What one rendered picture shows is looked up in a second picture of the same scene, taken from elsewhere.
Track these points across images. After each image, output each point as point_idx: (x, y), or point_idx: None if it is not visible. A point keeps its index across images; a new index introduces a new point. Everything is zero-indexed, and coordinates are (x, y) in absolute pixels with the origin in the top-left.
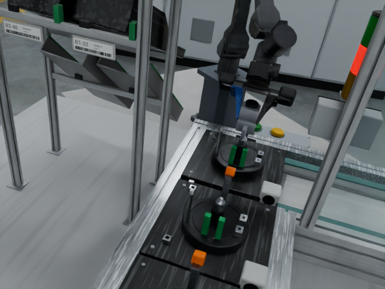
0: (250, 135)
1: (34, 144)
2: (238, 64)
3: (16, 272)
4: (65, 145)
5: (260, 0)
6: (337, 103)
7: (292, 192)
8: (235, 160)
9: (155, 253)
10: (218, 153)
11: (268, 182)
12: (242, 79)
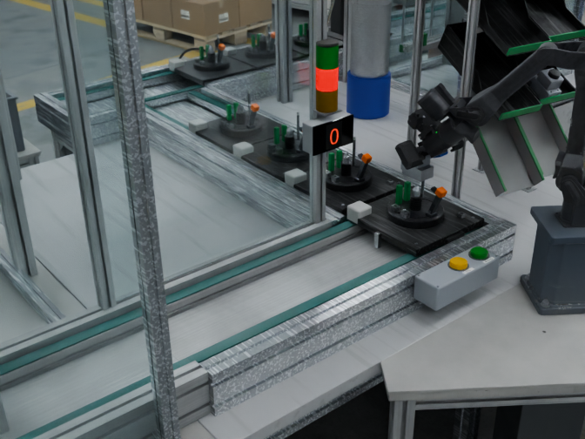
0: (463, 246)
1: (542, 181)
2: (572, 212)
3: (391, 161)
4: (535, 193)
5: (497, 83)
6: (336, 116)
7: (368, 256)
8: (407, 203)
9: (342, 158)
10: (424, 199)
11: (367, 206)
12: (548, 223)
